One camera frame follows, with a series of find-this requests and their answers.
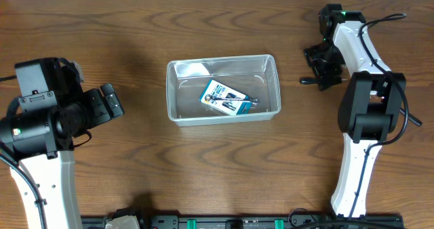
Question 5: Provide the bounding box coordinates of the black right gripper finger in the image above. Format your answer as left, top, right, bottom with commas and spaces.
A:
317, 75, 342, 91
303, 45, 319, 68

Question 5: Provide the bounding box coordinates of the black yellow screwdriver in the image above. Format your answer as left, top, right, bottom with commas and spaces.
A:
299, 77, 347, 85

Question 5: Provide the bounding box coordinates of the silver ring wrench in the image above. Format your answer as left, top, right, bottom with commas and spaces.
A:
204, 95, 259, 104

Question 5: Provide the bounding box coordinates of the blue white product box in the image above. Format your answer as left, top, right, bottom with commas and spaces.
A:
199, 79, 259, 116

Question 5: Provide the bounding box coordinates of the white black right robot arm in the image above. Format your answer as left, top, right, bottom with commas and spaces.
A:
300, 4, 422, 219

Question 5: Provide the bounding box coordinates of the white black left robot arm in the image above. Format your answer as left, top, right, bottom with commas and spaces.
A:
1, 58, 125, 228

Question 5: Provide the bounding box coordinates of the clear plastic container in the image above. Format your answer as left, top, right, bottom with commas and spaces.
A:
166, 54, 281, 126

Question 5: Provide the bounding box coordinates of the black mounting rail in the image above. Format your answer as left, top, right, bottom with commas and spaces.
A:
81, 208, 405, 229

